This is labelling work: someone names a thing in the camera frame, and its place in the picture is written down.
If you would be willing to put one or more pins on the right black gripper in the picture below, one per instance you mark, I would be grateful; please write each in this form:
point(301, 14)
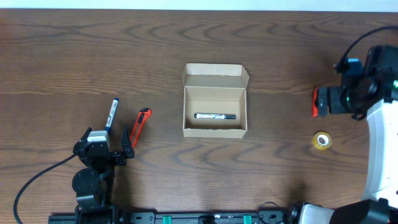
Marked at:
point(323, 101)

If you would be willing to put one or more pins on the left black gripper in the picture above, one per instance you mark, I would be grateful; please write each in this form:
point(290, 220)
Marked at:
point(113, 155)

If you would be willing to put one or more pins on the black whiteboard marker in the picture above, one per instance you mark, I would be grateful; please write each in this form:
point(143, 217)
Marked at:
point(214, 116)

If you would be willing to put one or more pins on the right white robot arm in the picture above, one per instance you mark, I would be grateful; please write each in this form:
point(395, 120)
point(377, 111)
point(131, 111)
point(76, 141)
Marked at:
point(367, 91)

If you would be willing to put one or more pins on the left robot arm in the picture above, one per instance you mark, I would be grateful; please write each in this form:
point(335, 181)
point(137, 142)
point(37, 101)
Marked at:
point(93, 185)

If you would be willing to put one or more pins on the blue whiteboard marker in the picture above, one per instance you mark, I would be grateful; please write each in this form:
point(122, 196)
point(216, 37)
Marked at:
point(111, 115)

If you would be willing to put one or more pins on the yellow tape roll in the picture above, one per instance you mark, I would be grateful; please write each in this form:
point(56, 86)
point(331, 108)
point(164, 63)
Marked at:
point(322, 140)

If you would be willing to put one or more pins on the orange utility knife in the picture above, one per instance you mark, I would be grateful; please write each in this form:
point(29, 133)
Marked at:
point(141, 119)

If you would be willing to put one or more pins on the open cardboard box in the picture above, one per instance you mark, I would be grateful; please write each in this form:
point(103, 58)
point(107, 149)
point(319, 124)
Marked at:
point(216, 89)

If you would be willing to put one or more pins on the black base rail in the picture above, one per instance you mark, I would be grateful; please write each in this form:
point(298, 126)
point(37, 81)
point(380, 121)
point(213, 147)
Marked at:
point(262, 216)

